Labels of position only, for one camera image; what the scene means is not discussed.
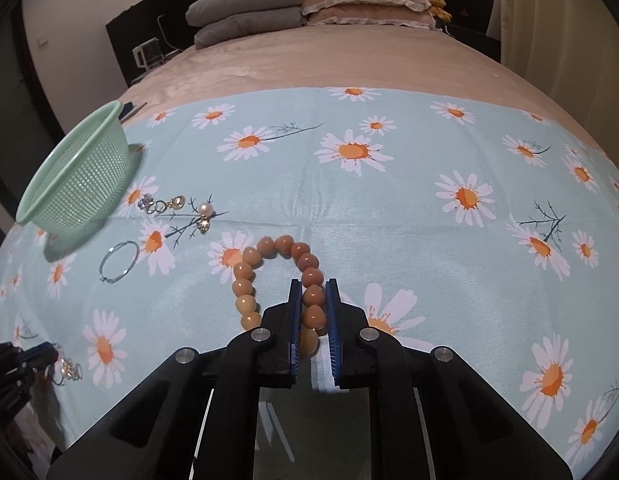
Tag dark door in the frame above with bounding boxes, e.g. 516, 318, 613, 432
0, 0, 65, 233

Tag green plastic basket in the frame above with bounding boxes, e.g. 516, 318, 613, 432
14, 100, 146, 238

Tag yellow plush toy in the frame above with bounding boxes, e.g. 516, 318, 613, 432
425, 0, 453, 24

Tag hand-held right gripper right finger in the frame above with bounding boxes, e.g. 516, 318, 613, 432
324, 278, 573, 480

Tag orange bead bracelet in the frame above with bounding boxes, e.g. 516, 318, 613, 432
231, 236, 321, 358

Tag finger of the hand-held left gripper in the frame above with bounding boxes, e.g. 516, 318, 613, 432
0, 364, 38, 428
0, 342, 59, 368

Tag small white appliance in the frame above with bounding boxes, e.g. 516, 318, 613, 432
134, 39, 165, 69

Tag daisy print cloth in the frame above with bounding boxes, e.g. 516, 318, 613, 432
0, 86, 619, 480

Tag cream curtain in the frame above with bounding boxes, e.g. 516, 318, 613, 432
497, 0, 619, 128

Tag beige blanket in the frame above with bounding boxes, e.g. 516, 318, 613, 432
118, 24, 607, 128

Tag silver crystal earring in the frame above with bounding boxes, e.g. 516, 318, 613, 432
52, 355, 84, 386

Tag black headboard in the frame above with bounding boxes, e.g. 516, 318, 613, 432
106, 0, 501, 86

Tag pearl gold earring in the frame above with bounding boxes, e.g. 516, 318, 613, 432
197, 201, 217, 235

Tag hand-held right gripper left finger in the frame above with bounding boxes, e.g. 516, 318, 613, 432
46, 279, 310, 480

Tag silver bangle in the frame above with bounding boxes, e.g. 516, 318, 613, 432
98, 241, 140, 284

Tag white cable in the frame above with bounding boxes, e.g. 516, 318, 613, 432
157, 14, 183, 56

